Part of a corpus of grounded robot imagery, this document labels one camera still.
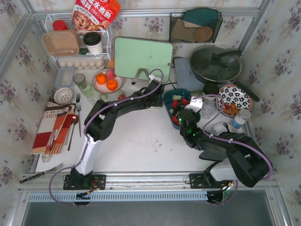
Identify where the red capsule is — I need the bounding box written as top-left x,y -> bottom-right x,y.
181,98 -> 190,105
118,94 -> 126,100
172,116 -> 180,126
172,100 -> 178,108

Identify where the green capsule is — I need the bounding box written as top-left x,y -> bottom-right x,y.
172,95 -> 182,100
118,89 -> 124,96

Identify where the teal plastic storage basket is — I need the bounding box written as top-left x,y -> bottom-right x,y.
163,89 -> 201,130

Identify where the grey fluffy cloth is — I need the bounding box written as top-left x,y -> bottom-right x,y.
198,123 -> 246,162

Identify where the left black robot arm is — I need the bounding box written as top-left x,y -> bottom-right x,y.
70,80 -> 164,179

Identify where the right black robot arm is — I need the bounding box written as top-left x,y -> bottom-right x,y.
176,109 -> 272,188

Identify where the clear storage box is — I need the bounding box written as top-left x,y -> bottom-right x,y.
55,67 -> 76,89

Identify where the cutting board metal stand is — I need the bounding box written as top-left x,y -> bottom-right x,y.
131,68 -> 151,85

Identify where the clear plastic cup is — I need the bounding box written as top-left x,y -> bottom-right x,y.
200,100 -> 217,119

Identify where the white jar black lid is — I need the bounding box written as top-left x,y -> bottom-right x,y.
203,83 -> 219,95

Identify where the green capsule by plate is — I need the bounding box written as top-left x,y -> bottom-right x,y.
118,89 -> 124,96

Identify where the white scoop cup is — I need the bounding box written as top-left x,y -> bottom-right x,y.
213,122 -> 229,134

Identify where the orange fruit right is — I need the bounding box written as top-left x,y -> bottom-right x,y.
106,79 -> 118,91

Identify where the orange fruit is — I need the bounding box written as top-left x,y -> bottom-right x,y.
95,73 -> 107,85
106,79 -> 118,91

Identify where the green cutting board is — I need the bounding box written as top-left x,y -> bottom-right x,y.
114,37 -> 173,82

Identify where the flower pattern plate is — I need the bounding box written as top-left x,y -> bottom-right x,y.
215,84 -> 253,118

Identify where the black wok with glass lid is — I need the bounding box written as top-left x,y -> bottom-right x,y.
189,45 -> 260,102

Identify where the pink peach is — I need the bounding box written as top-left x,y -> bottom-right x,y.
106,69 -> 115,80

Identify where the fruit plate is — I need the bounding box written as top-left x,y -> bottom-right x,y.
92,69 -> 125,94

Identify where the orange fruit left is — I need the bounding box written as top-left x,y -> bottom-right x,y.
95,73 -> 107,85

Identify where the white bottle grey cap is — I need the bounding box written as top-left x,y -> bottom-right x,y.
230,109 -> 251,129

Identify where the clear glass cup left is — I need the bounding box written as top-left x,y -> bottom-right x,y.
88,94 -> 99,105

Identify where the green glass cup left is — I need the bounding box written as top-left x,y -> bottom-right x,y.
79,81 -> 94,98

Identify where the black mesh holder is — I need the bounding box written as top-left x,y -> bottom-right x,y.
169,8 -> 223,43

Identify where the silver fork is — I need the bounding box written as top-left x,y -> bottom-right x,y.
76,93 -> 81,137

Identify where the grey glass cup left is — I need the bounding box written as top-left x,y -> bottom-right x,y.
73,73 -> 87,89

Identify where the white egg tray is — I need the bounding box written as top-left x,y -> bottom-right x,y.
58,59 -> 105,70

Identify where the copper spoon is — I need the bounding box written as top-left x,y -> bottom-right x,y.
67,115 -> 79,151

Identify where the white cup black lid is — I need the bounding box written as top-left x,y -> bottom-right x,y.
83,32 -> 103,54

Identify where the white small strainer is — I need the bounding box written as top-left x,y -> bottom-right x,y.
54,88 -> 73,105

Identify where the red snack bag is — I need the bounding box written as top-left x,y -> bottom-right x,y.
71,0 -> 121,31

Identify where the striped red cloth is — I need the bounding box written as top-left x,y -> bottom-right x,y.
31,98 -> 75,154

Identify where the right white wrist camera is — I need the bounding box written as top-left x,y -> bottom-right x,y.
185,97 -> 203,112

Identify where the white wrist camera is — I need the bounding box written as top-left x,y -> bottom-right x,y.
185,97 -> 203,112
149,73 -> 161,83

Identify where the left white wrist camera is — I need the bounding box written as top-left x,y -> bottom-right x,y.
149,73 -> 161,83

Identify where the white wire rack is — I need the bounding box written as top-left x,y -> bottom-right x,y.
44,13 -> 112,61

